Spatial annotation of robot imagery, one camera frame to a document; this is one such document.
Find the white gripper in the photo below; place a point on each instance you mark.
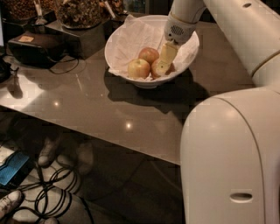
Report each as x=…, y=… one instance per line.
x=178, y=31

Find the red-yellow apple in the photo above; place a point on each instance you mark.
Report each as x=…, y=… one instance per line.
x=149, y=54
x=155, y=73

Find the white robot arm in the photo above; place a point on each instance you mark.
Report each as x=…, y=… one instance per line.
x=230, y=143

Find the left yellow apple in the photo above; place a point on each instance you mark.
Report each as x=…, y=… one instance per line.
x=138, y=68

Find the white paper liner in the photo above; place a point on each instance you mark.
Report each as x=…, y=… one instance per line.
x=126, y=42

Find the grey metal stand box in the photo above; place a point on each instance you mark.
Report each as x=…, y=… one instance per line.
x=80, y=43

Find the glass jar of granola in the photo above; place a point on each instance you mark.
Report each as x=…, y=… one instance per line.
x=78, y=14

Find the black device with label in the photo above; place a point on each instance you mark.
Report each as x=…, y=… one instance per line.
x=37, y=50

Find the metal scoop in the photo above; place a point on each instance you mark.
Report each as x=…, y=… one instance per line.
x=40, y=18

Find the white shoe under table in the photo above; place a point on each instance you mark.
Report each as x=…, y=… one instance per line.
x=79, y=156
x=48, y=152

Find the glass jar of nuts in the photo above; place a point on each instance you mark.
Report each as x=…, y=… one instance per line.
x=20, y=10

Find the blue foot pedal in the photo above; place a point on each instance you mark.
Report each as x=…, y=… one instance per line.
x=14, y=170

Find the white shoe bottom left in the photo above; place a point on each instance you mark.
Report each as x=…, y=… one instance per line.
x=10, y=202

